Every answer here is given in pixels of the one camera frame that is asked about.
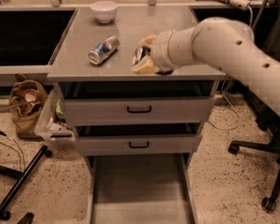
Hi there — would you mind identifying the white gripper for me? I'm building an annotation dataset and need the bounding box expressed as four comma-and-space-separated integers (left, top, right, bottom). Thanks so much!
132, 30, 175, 75

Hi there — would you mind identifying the blue pepsi can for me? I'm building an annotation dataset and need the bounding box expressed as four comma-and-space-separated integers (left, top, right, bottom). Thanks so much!
133, 46, 150, 65

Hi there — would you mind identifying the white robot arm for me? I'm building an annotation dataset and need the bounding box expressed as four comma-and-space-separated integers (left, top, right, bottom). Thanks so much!
132, 17, 280, 117

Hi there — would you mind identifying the silver blue can on counter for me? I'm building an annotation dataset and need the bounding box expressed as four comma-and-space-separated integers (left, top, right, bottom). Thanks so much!
88, 35, 119, 65

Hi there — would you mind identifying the top grey drawer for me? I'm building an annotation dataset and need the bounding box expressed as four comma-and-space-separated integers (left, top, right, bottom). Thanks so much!
62, 81, 215, 126

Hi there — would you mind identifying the grey drawer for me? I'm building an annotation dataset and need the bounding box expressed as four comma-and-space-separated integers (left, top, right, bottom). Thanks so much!
62, 81, 215, 126
77, 123, 202, 156
86, 154, 199, 224

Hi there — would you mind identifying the grey drawer cabinet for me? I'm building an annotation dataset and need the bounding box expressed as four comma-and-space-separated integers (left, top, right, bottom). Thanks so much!
47, 5, 228, 224

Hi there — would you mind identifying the middle grey drawer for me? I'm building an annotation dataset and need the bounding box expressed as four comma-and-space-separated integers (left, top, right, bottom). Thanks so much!
77, 123, 202, 156

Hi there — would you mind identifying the bottom grey drawer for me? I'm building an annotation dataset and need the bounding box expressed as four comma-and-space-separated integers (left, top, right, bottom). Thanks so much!
86, 154, 199, 224

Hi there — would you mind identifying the white bowl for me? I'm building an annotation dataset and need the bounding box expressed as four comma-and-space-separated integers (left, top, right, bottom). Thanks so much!
91, 1, 118, 23

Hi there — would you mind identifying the clear plastic bin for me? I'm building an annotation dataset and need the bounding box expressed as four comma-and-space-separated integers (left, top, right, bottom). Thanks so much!
35, 90, 75, 148

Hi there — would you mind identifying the brown cloth bag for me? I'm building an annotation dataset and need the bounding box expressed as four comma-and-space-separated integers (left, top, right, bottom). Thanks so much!
9, 74, 49, 139

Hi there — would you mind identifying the black office chair base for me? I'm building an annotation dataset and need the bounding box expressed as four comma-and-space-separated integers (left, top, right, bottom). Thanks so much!
228, 105, 280, 213

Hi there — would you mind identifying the black metal stand leg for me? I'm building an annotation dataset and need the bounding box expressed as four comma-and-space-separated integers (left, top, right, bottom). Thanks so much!
0, 145, 52, 220

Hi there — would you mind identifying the white cable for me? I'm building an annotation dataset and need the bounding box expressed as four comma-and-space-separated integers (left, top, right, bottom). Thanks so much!
207, 6, 256, 133

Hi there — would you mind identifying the black floor cable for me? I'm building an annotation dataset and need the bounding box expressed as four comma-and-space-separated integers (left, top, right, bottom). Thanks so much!
0, 120, 27, 172

